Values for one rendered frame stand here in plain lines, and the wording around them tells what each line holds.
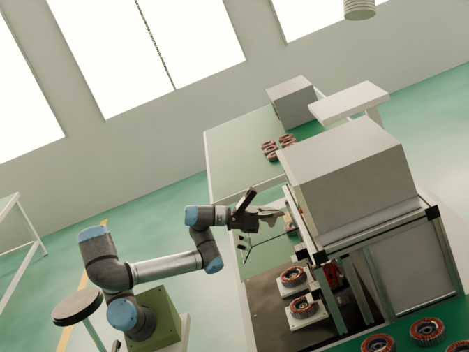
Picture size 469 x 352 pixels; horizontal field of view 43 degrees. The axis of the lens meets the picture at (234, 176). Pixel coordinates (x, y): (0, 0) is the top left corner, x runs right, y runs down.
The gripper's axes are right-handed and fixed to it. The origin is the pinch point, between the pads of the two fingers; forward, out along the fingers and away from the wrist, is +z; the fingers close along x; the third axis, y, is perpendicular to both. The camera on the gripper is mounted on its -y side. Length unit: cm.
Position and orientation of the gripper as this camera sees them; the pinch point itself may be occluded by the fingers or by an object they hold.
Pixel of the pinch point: (281, 211)
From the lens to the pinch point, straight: 222.1
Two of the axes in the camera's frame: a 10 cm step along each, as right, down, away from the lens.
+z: 10.0, 0.2, 0.8
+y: -0.5, 9.5, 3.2
